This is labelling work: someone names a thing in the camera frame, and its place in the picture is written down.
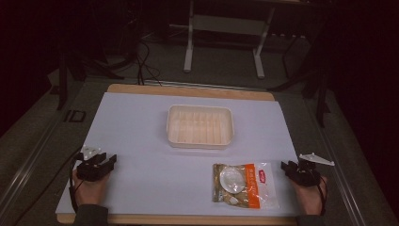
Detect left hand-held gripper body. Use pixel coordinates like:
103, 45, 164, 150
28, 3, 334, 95
76, 145, 109, 183

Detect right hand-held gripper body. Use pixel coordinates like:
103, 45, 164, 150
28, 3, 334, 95
291, 153, 335, 188

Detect person's left hand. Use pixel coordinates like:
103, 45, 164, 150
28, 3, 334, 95
72, 169, 111, 207

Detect person's right hand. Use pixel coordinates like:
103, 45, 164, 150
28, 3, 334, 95
289, 175, 329, 217

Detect white table sheet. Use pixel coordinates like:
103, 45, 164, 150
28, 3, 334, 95
56, 91, 300, 218

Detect clear orange snack bag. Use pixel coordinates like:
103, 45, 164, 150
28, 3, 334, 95
212, 162, 280, 211

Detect black metal stand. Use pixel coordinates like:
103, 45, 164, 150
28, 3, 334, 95
50, 31, 126, 111
267, 34, 332, 129

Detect cream plastic tray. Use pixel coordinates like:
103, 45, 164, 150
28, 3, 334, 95
166, 104, 235, 151

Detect white metal stand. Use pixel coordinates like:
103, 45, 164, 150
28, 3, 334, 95
183, 0, 278, 80

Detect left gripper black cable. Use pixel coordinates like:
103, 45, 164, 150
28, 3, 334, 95
68, 152, 85, 213

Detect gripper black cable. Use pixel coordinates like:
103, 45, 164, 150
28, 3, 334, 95
68, 152, 85, 213
315, 176, 329, 217

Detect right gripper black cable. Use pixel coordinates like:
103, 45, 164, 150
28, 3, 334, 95
315, 176, 329, 217

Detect grey metal floor rail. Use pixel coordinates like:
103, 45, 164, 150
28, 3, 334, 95
309, 100, 370, 226
0, 121, 79, 215

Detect black floor bracket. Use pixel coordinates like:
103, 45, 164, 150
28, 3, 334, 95
63, 109, 87, 123

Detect black floor cables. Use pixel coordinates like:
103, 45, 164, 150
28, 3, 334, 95
135, 39, 164, 87

